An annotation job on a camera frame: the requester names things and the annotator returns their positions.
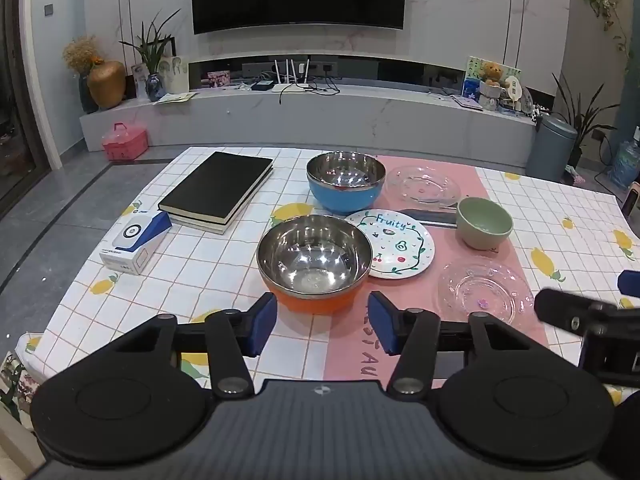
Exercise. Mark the floral patterned cloth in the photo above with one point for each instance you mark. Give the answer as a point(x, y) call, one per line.
point(12, 385)

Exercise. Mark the white and blue box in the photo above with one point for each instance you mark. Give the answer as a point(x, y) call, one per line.
point(130, 245)

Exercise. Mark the hanging vine plant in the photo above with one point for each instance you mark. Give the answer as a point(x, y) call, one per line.
point(602, 5)

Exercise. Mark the pink storage box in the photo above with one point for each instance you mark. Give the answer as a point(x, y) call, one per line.
point(125, 142)

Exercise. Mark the glass sliding door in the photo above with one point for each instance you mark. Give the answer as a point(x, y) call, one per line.
point(17, 110)

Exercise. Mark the green ceramic bowl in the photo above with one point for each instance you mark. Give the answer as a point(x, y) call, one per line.
point(482, 220)

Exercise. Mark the blue steel bowl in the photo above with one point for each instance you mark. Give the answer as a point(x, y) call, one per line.
point(345, 200)

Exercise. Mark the grey-blue trash can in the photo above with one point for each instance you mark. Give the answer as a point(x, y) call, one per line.
point(550, 150)

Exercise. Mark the white card with green drawings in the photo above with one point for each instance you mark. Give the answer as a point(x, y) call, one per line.
point(175, 75)

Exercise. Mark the clear glass plate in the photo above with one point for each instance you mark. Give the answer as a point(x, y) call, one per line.
point(485, 290)
point(425, 185)

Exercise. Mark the brown teddy bear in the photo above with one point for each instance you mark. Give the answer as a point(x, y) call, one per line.
point(492, 72)

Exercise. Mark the white fruit-print plate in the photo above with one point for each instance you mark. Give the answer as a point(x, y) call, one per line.
point(400, 255)

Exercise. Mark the orange steel bowl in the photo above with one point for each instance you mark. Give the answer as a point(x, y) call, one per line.
point(310, 260)

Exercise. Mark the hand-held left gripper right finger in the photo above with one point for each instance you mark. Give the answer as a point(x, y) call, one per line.
point(380, 322)

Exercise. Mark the white router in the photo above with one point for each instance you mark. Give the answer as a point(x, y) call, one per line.
point(290, 87)

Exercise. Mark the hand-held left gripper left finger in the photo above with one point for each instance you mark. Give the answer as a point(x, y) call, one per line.
point(265, 322)

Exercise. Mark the black notebook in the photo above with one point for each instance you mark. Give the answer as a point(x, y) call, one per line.
point(215, 185)

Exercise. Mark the small black box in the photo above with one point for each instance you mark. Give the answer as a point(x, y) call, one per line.
point(262, 85)

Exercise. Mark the blue water bottle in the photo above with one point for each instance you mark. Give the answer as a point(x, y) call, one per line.
point(627, 165)

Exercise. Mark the pink printed placemat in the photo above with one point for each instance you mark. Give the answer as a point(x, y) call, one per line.
point(442, 250)

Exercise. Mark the pink photo card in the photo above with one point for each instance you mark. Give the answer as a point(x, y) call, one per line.
point(218, 80)

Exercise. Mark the yellow papers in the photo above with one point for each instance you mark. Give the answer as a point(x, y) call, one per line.
point(175, 97)

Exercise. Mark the tall leafy floor plant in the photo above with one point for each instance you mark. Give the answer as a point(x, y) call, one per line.
point(582, 120)

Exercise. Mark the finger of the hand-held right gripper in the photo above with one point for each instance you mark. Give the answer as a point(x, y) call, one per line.
point(630, 281)
point(560, 307)

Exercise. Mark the white paddle fan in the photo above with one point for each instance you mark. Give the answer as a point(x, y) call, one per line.
point(514, 87)

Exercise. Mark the gold vase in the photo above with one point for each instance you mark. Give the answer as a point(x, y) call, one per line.
point(106, 85)

